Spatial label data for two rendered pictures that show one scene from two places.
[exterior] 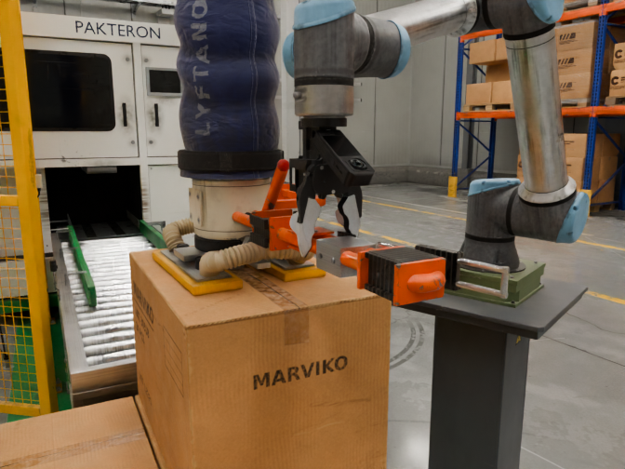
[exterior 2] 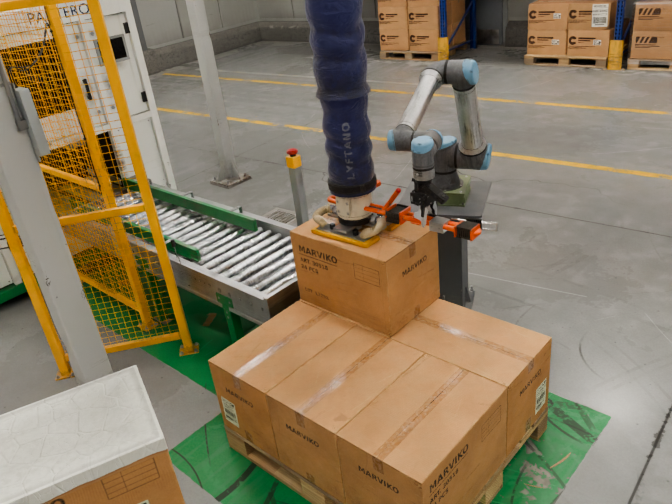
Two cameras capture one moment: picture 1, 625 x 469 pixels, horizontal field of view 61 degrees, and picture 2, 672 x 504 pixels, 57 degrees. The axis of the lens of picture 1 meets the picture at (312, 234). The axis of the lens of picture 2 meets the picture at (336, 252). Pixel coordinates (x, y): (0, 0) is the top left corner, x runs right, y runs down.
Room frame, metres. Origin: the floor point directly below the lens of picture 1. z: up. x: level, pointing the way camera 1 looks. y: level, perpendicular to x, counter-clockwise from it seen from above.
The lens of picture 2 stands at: (-1.37, 1.10, 2.26)
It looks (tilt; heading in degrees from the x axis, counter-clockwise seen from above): 28 degrees down; 342
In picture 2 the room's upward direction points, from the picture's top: 7 degrees counter-clockwise
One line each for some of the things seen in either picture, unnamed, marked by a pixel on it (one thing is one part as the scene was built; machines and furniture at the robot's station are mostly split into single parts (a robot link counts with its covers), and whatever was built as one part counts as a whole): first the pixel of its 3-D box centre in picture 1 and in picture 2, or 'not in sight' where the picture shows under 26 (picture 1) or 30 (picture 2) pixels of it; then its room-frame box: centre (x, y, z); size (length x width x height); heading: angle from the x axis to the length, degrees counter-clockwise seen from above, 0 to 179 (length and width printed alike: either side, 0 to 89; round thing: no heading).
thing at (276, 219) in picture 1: (281, 228); (398, 213); (0.95, 0.06, 1.07); 0.10 x 0.08 x 0.06; 119
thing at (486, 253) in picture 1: (488, 247); (443, 175); (1.64, -0.56, 0.88); 0.19 x 0.19 x 0.10
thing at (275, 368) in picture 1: (243, 352); (365, 264); (1.16, 0.16, 0.74); 0.60 x 0.40 x 0.40; 27
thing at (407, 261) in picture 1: (399, 274); (467, 230); (0.64, -0.11, 1.07); 0.08 x 0.07 x 0.05; 29
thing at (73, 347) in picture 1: (63, 293); (148, 258); (2.39, 1.17, 0.50); 2.31 x 0.05 x 0.19; 27
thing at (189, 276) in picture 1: (192, 261); (344, 231); (1.12, 0.26, 0.97); 0.34 x 0.10 x 0.05; 29
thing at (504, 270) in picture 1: (409, 258); (462, 221); (0.72, -0.14, 1.07); 0.31 x 0.03 x 0.05; 42
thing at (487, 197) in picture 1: (495, 206); (444, 153); (1.63, -0.57, 1.02); 0.17 x 0.15 x 0.18; 45
